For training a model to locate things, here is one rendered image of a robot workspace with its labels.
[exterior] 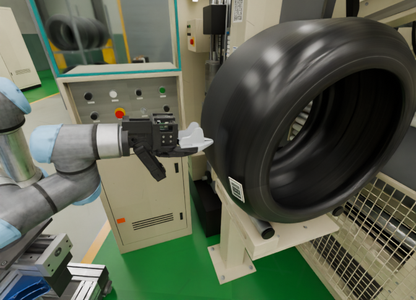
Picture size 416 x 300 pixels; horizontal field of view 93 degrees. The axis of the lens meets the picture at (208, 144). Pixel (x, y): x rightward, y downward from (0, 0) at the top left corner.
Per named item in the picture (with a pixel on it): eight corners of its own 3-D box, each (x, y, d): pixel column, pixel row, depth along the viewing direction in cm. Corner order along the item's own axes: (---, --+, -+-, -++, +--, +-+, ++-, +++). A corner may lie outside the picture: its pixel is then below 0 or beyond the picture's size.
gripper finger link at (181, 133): (215, 124, 48) (177, 125, 45) (212, 145, 51) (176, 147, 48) (210, 119, 51) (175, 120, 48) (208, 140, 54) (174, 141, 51)
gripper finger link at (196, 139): (219, 129, 46) (180, 130, 43) (216, 151, 49) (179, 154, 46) (215, 124, 48) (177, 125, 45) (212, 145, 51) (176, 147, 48)
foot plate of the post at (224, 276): (207, 247, 151) (207, 245, 150) (239, 237, 159) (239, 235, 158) (220, 284, 129) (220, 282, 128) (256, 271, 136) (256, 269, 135)
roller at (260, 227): (231, 166, 90) (226, 174, 91) (223, 164, 88) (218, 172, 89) (278, 230, 61) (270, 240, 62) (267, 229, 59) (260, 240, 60)
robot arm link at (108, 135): (100, 166, 40) (105, 147, 47) (124, 164, 42) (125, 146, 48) (95, 132, 37) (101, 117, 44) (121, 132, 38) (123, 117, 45)
